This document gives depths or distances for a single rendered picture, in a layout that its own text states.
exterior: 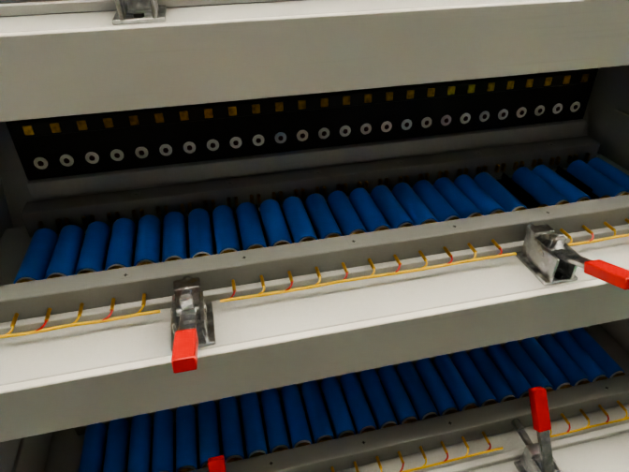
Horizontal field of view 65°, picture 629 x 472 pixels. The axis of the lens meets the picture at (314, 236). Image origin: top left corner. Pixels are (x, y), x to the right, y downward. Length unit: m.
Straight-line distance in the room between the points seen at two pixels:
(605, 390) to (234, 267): 0.38
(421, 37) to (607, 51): 0.14
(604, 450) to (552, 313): 0.18
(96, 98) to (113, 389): 0.18
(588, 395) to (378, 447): 0.21
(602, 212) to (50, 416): 0.43
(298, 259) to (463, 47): 0.18
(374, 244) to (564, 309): 0.15
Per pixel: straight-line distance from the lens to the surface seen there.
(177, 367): 0.27
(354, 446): 0.47
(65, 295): 0.37
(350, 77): 0.32
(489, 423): 0.51
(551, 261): 0.40
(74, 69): 0.31
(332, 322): 0.34
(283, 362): 0.34
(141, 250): 0.39
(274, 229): 0.39
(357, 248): 0.37
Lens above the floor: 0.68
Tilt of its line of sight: 14 degrees down
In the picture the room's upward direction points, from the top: 6 degrees counter-clockwise
